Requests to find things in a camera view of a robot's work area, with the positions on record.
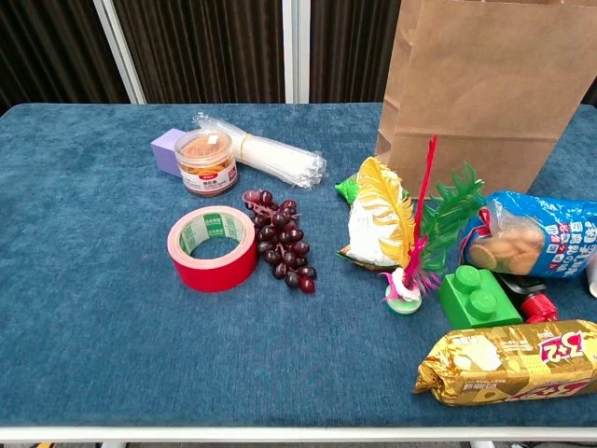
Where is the green toy building brick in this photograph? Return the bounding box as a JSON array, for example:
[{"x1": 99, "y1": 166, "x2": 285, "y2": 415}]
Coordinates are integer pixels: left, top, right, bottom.
[{"x1": 437, "y1": 264, "x2": 523, "y2": 330}]

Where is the bundle of wrapped straws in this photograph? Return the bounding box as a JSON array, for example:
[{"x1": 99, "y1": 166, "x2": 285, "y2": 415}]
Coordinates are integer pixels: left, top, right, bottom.
[{"x1": 191, "y1": 111, "x2": 327, "y2": 189}]

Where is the dark corrugated partition panel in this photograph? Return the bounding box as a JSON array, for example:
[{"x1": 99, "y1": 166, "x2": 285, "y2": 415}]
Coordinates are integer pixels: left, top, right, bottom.
[
  {"x1": 113, "y1": 0, "x2": 285, "y2": 105},
  {"x1": 0, "y1": 0, "x2": 131, "y2": 116},
  {"x1": 310, "y1": 0, "x2": 402, "y2": 105}
]

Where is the gold biscuit package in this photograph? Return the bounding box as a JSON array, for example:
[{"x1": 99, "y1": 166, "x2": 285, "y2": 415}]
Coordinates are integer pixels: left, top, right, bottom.
[{"x1": 413, "y1": 318, "x2": 597, "y2": 407}]

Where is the white green snack packet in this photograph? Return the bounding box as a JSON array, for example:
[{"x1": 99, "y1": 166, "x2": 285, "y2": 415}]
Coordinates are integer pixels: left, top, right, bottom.
[{"x1": 334, "y1": 168, "x2": 411, "y2": 273}]

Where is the blue table cloth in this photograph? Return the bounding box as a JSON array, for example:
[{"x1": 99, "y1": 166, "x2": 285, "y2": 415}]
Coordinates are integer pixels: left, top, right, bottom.
[{"x1": 0, "y1": 102, "x2": 597, "y2": 428}]

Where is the purple plastic grape bunch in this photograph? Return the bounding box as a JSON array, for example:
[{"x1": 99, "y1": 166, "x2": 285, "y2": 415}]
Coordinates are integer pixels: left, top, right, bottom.
[{"x1": 242, "y1": 189, "x2": 318, "y2": 295}]

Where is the white partition frame post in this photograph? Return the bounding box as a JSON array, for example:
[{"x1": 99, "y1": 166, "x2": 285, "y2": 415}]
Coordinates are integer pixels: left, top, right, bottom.
[
  {"x1": 91, "y1": 0, "x2": 147, "y2": 105},
  {"x1": 281, "y1": 0, "x2": 312, "y2": 105}
]

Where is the red tape roll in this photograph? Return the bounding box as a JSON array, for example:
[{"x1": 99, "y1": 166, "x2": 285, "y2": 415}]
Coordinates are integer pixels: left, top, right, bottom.
[{"x1": 166, "y1": 205, "x2": 258, "y2": 294}]

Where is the blue cookie bag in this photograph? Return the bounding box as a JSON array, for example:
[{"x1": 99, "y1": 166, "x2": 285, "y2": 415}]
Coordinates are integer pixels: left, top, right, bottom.
[{"x1": 459, "y1": 189, "x2": 597, "y2": 280}]

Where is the purple cube block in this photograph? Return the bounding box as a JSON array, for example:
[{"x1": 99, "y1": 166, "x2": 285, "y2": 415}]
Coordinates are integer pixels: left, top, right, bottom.
[{"x1": 149, "y1": 127, "x2": 187, "y2": 177}]

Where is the black bottle red cap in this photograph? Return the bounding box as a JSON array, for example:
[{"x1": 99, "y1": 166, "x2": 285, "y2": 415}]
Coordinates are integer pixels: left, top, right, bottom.
[{"x1": 496, "y1": 273, "x2": 560, "y2": 324}]

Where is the brown paper carrier bag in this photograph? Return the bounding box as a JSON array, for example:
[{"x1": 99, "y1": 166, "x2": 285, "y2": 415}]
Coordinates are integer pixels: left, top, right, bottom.
[{"x1": 375, "y1": 0, "x2": 597, "y2": 202}]

